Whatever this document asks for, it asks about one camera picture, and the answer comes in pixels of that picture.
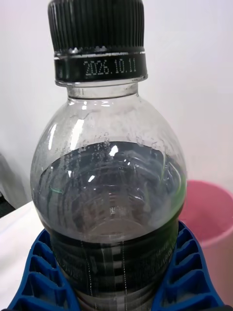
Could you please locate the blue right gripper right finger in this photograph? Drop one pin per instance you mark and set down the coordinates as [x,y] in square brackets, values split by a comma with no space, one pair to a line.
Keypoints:
[188,274]

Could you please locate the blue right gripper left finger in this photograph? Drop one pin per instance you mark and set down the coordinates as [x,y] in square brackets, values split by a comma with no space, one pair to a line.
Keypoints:
[38,274]

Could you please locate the clear plastic bottle black cap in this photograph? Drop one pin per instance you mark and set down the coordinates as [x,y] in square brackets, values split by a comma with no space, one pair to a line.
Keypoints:
[106,170]

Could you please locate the pink plastic waste bin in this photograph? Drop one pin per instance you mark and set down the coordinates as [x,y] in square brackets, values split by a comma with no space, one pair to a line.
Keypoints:
[208,211]

